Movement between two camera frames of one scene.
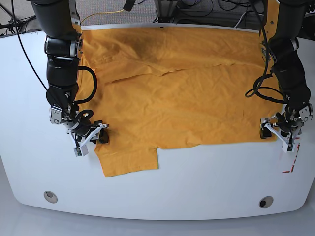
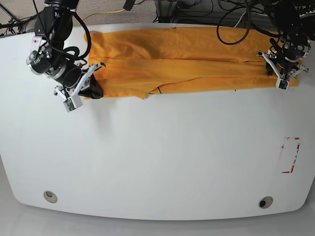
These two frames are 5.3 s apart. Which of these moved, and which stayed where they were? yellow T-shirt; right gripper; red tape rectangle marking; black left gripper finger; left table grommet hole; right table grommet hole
Moved: black left gripper finger; right gripper; yellow T-shirt
Stayed: red tape rectangle marking; left table grommet hole; right table grommet hole
